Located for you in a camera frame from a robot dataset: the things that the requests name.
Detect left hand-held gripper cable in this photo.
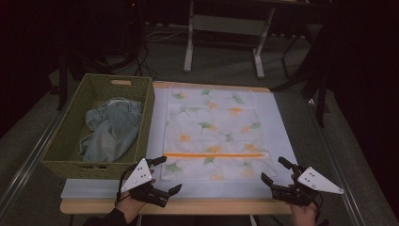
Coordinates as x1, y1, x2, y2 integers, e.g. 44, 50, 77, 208
115, 162, 143, 205

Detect green woven basket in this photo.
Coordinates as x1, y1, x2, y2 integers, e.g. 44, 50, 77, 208
40, 73, 156, 181

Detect white metal desk frame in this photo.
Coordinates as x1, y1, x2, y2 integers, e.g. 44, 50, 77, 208
183, 0, 278, 80

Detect white floor cable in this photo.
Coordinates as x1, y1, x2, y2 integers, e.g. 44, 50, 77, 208
143, 28, 190, 44

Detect black floor cables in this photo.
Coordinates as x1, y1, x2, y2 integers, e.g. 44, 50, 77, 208
133, 40, 160, 80

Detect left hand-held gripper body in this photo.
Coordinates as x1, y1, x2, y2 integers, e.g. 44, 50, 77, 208
120, 157, 172, 209

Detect right hand-held gripper cable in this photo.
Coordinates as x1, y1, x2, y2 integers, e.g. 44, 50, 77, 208
313, 191, 325, 219

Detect leaf print mesh laundry bag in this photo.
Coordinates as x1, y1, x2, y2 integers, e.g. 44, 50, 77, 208
160, 87, 279, 183

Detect wooden table with white mat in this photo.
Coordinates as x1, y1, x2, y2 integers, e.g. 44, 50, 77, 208
59, 87, 299, 200

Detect grey metal floor rail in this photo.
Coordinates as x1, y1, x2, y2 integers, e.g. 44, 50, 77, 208
305, 99, 367, 226
0, 105, 64, 209

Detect light blue denim garment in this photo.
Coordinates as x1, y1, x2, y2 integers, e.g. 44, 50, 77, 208
78, 97, 145, 164

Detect dark chair frame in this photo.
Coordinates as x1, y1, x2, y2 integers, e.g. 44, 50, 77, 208
270, 15, 334, 128

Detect person's right hand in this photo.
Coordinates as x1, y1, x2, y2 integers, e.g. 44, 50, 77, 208
288, 201, 320, 226

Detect hand-held gripper cable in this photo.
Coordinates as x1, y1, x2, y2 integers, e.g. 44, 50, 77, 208
115, 162, 143, 205
313, 191, 325, 219

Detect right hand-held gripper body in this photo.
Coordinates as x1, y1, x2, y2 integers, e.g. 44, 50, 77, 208
270, 166, 345, 207

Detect dark metal stand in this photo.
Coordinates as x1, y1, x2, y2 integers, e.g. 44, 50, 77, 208
56, 46, 139, 111

